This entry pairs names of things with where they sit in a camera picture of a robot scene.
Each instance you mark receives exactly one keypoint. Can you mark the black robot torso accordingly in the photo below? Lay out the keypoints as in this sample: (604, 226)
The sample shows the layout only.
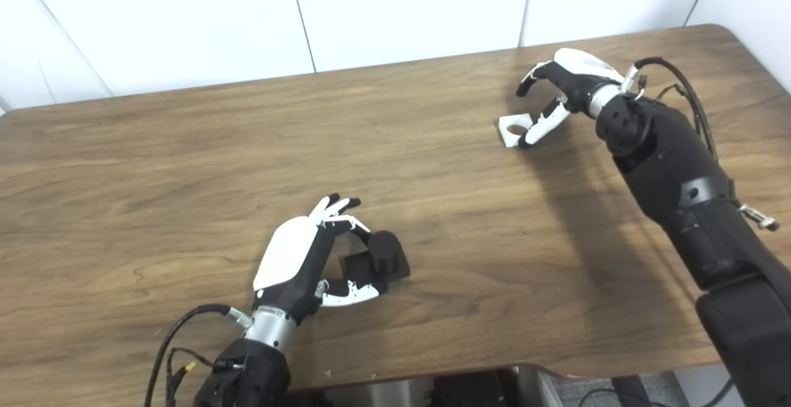
(463, 391)

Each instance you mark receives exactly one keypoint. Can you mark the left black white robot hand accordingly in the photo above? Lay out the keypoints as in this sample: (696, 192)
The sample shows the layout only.
(290, 252)

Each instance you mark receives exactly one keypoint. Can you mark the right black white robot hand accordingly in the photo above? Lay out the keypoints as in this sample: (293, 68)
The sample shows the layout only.
(578, 76)

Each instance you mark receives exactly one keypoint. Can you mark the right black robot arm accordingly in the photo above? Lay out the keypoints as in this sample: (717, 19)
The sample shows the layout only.
(692, 197)

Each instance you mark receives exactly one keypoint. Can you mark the silver plug connector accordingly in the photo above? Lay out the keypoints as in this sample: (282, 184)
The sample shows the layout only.
(760, 217)

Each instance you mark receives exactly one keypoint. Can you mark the white square piece with hole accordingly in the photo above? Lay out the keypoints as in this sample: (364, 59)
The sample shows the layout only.
(507, 135)

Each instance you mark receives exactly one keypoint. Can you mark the black peg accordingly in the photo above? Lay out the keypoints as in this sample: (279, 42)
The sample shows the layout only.
(383, 252)

